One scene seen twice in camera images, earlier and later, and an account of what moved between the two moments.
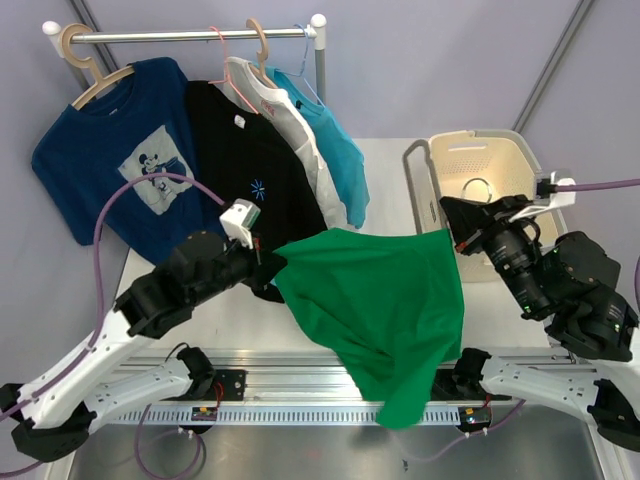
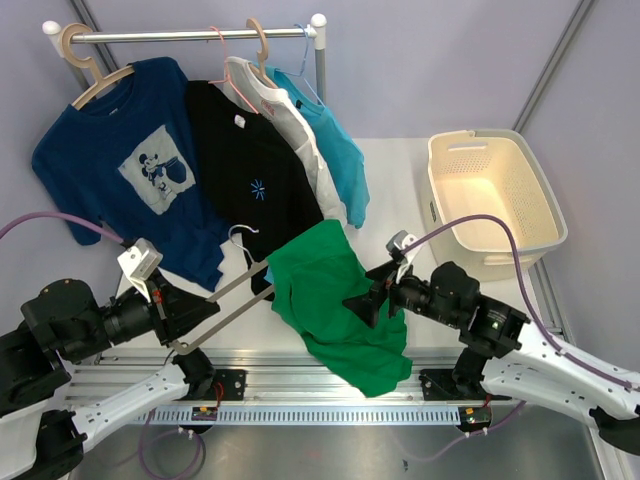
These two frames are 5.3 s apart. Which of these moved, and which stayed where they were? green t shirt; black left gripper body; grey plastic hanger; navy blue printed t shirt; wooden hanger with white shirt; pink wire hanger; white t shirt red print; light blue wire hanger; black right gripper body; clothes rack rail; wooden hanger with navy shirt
Moved: grey plastic hanger; black right gripper body; green t shirt; black left gripper body
Stayed: navy blue printed t shirt; light blue wire hanger; pink wire hanger; wooden hanger with navy shirt; white t shirt red print; wooden hanger with white shirt; clothes rack rail
